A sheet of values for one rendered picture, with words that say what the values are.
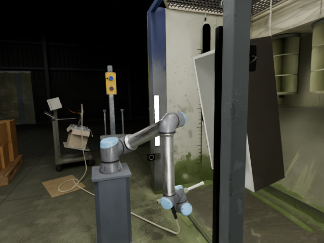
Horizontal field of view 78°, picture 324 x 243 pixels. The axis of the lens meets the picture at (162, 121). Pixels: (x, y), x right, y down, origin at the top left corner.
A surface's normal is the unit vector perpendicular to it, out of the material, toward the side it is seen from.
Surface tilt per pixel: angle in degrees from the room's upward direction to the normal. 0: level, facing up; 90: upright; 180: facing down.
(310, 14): 90
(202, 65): 90
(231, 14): 90
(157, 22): 90
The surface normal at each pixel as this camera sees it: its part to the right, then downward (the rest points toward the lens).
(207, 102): 0.36, 0.11
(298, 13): -0.95, 0.06
